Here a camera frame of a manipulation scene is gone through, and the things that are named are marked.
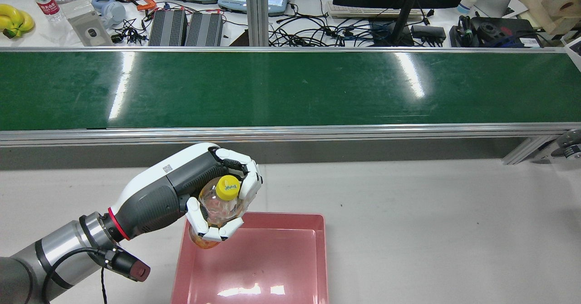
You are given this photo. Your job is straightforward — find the yellow banana bunch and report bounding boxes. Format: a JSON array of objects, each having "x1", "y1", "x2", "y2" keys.
[{"x1": 0, "y1": 3, "x2": 36, "y2": 39}]

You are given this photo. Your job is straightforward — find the red labelled water bottle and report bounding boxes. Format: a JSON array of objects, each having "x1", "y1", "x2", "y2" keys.
[{"x1": 18, "y1": 0, "x2": 67, "y2": 24}]

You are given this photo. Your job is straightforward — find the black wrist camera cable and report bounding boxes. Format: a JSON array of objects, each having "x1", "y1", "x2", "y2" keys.
[{"x1": 42, "y1": 247, "x2": 110, "y2": 304}]

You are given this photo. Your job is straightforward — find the yellow capped iced tea bottle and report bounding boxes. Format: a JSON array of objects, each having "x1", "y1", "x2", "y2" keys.
[{"x1": 188, "y1": 174, "x2": 250, "y2": 250}]

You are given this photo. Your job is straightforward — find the light blue headphones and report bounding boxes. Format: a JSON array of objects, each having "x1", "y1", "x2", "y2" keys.
[{"x1": 91, "y1": 0, "x2": 127, "y2": 26}]

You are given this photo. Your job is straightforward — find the white printed box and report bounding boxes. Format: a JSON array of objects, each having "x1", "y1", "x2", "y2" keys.
[{"x1": 562, "y1": 36, "x2": 581, "y2": 71}]

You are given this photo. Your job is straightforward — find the black bag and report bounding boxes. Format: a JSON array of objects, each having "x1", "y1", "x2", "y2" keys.
[{"x1": 449, "y1": 15, "x2": 543, "y2": 49}]

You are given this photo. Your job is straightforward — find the blue cable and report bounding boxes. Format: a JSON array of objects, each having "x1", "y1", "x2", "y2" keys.
[{"x1": 349, "y1": 20, "x2": 392, "y2": 40}]

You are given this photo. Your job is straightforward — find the aluminium profile post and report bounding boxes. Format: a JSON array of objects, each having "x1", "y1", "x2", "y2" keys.
[{"x1": 244, "y1": 0, "x2": 270, "y2": 47}]

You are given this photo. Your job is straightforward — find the large black cable tangle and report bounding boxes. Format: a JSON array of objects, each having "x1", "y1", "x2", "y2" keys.
[{"x1": 270, "y1": 4, "x2": 410, "y2": 47}]

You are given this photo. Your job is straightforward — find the wooden block with hole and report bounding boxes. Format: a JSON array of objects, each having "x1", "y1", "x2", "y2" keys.
[{"x1": 540, "y1": 0, "x2": 581, "y2": 19}]

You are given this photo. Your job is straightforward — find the green conveyor belt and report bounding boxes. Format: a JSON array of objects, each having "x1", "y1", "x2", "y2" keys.
[{"x1": 0, "y1": 46, "x2": 581, "y2": 165}]

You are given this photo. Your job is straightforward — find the pink plastic basket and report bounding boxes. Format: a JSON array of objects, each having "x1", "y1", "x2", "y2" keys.
[{"x1": 171, "y1": 212, "x2": 330, "y2": 304}]

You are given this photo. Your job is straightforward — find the black and red wrist camera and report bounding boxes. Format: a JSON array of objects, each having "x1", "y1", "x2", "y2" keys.
[{"x1": 103, "y1": 248, "x2": 152, "y2": 283}]

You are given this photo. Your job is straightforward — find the white keyboard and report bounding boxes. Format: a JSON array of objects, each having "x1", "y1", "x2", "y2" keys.
[{"x1": 327, "y1": 2, "x2": 425, "y2": 21}]

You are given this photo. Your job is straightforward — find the small black cable bundle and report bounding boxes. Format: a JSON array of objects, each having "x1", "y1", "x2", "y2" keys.
[{"x1": 111, "y1": 18, "x2": 148, "y2": 45}]

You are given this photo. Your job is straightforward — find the orange clamp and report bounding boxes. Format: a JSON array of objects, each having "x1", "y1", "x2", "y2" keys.
[{"x1": 123, "y1": 0, "x2": 158, "y2": 12}]

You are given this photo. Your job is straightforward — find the white and grey left robot hand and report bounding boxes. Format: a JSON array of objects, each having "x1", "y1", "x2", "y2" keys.
[{"x1": 108, "y1": 142, "x2": 264, "y2": 243}]

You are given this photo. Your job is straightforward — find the black ribbed box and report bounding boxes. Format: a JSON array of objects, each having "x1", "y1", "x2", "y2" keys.
[
  {"x1": 148, "y1": 10, "x2": 188, "y2": 47},
  {"x1": 185, "y1": 12, "x2": 224, "y2": 47}
]

